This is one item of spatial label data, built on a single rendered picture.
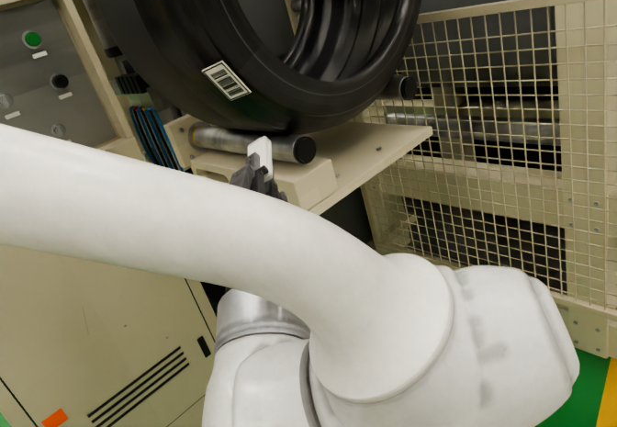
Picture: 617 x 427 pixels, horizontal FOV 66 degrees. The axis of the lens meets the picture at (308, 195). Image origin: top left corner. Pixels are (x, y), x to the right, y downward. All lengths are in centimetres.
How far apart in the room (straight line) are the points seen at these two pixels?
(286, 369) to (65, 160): 21
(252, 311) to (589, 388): 121
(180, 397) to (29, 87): 93
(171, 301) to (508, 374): 119
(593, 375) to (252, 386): 127
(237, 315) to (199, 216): 21
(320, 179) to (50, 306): 77
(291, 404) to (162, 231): 17
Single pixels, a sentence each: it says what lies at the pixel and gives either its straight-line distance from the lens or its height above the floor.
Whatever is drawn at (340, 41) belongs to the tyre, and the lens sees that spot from 110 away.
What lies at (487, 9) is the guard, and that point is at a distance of 104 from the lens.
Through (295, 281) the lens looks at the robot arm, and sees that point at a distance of 25.
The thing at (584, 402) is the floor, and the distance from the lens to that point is 150.
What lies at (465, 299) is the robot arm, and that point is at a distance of 31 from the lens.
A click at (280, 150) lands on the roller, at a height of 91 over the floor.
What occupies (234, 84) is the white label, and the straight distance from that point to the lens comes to 67.
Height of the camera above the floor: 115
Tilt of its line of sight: 25 degrees down
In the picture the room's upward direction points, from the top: 17 degrees counter-clockwise
